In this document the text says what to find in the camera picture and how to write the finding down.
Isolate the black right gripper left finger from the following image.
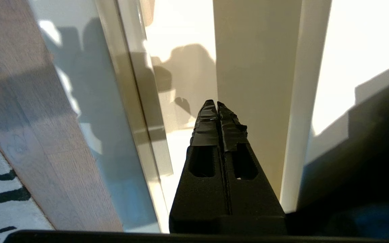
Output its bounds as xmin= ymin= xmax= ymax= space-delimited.
xmin=169 ymin=100 xmax=229 ymax=233

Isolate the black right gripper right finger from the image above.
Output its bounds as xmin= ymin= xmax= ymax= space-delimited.
xmin=217 ymin=101 xmax=287 ymax=233

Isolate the white ribbed drawer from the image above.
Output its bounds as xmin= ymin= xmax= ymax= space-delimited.
xmin=27 ymin=0 xmax=217 ymax=233

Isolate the white TV cabinet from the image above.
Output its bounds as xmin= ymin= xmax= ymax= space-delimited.
xmin=213 ymin=0 xmax=389 ymax=216

